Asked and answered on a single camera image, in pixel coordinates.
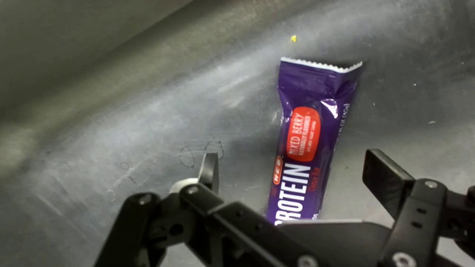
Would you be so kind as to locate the stainless steel double sink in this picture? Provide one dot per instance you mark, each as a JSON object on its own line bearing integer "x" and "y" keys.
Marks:
{"x": 124, "y": 99}

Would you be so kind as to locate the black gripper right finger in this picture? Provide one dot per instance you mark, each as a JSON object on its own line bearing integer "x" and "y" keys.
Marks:
{"x": 391, "y": 183}

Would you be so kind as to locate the purple protein candy bar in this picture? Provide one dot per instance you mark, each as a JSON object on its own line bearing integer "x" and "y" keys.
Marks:
{"x": 306, "y": 143}

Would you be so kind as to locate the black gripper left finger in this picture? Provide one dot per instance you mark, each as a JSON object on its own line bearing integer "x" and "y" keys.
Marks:
{"x": 213, "y": 223}

